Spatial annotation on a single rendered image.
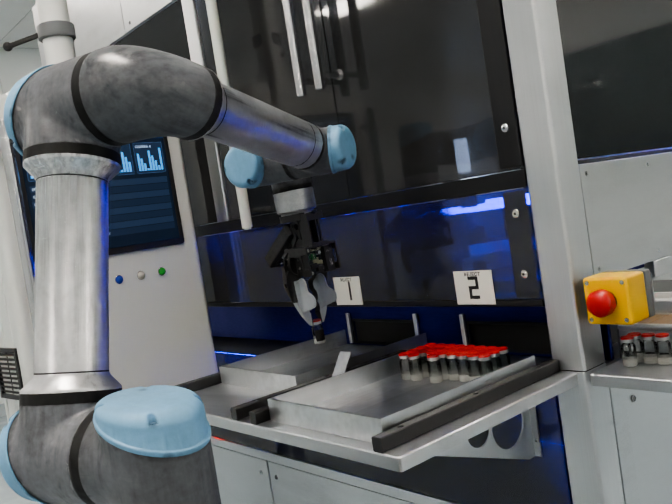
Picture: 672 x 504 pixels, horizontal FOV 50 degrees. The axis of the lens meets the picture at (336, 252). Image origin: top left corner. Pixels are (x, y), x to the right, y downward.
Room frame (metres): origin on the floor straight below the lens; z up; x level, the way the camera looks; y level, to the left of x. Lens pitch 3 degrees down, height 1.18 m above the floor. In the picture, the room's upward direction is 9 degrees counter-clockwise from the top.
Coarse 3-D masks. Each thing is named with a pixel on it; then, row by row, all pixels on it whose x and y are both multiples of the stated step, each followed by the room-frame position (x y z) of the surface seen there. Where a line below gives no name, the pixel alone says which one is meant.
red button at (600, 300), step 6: (594, 294) 1.05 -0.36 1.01; (600, 294) 1.04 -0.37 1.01; (606, 294) 1.04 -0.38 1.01; (588, 300) 1.05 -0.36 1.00; (594, 300) 1.04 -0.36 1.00; (600, 300) 1.04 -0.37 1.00; (606, 300) 1.03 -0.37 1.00; (612, 300) 1.04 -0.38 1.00; (588, 306) 1.05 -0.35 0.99; (594, 306) 1.04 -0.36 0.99; (600, 306) 1.04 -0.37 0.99; (606, 306) 1.03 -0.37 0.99; (612, 306) 1.03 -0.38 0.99; (594, 312) 1.05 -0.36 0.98; (600, 312) 1.04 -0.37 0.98; (606, 312) 1.03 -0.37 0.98; (612, 312) 1.04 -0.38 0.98
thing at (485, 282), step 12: (456, 276) 1.28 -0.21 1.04; (468, 276) 1.26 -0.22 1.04; (480, 276) 1.24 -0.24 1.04; (456, 288) 1.29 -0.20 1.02; (468, 288) 1.27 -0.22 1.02; (480, 288) 1.25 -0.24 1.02; (492, 288) 1.23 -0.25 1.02; (468, 300) 1.27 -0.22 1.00; (480, 300) 1.25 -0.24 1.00; (492, 300) 1.23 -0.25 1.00
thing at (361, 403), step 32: (320, 384) 1.18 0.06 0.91; (352, 384) 1.22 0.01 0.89; (384, 384) 1.23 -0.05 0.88; (416, 384) 1.19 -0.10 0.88; (448, 384) 1.16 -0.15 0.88; (480, 384) 1.05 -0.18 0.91; (288, 416) 1.08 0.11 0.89; (320, 416) 1.02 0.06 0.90; (352, 416) 0.96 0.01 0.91; (384, 416) 0.93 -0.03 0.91; (416, 416) 0.96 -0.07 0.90
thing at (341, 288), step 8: (336, 280) 1.54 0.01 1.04; (344, 280) 1.52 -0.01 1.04; (352, 280) 1.50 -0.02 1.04; (336, 288) 1.55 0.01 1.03; (344, 288) 1.53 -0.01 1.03; (352, 288) 1.51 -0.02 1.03; (360, 288) 1.49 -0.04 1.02; (344, 296) 1.53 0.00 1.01; (352, 296) 1.51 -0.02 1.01; (360, 296) 1.49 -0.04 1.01; (344, 304) 1.53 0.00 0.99; (352, 304) 1.51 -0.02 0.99; (360, 304) 1.49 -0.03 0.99
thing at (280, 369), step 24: (336, 336) 1.65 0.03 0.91; (240, 360) 1.48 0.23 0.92; (264, 360) 1.52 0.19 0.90; (288, 360) 1.56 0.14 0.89; (312, 360) 1.53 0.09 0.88; (336, 360) 1.49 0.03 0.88; (360, 360) 1.35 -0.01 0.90; (240, 384) 1.40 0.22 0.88; (264, 384) 1.33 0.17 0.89; (288, 384) 1.27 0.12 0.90
